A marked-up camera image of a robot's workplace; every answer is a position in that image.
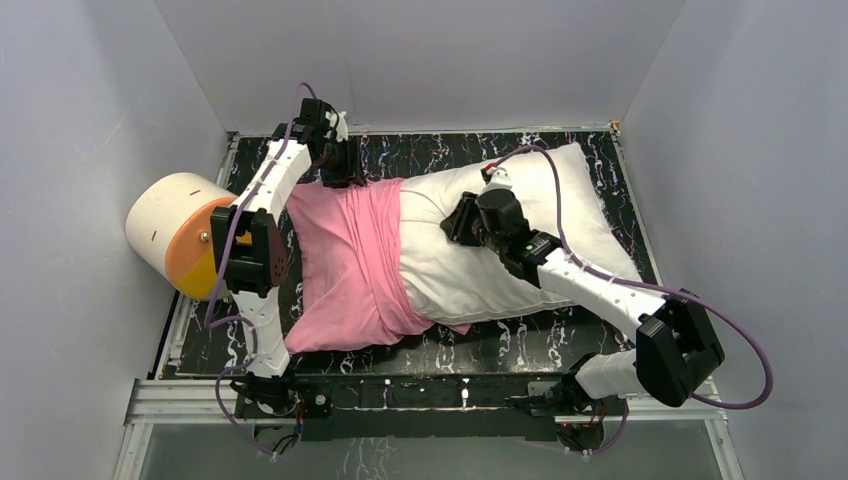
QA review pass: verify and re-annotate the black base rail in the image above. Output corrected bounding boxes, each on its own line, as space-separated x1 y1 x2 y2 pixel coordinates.
293 373 573 441

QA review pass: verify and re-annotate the pink pillowcase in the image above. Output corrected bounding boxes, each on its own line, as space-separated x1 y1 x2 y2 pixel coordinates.
285 175 482 353

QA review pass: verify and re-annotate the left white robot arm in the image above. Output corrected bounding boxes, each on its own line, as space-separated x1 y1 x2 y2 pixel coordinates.
210 98 365 416

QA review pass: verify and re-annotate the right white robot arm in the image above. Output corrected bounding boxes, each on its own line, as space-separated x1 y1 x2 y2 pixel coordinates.
440 189 725 414

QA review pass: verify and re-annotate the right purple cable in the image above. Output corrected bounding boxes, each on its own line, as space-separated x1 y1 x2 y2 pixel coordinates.
483 144 775 411

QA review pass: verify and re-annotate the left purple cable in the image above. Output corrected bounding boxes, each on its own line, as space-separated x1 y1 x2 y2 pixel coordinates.
201 82 319 458

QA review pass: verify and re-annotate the white orange yellow cylinder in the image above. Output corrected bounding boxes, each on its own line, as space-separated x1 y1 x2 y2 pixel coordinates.
125 173 236 300

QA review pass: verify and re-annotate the purple cable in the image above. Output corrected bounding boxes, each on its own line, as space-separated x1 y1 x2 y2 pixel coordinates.
483 144 775 411
201 82 319 458

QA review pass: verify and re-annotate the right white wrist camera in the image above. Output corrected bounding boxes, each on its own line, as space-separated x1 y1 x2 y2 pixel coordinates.
479 162 513 196

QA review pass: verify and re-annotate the white pillow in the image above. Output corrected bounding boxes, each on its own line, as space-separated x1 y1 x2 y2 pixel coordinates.
398 143 640 326

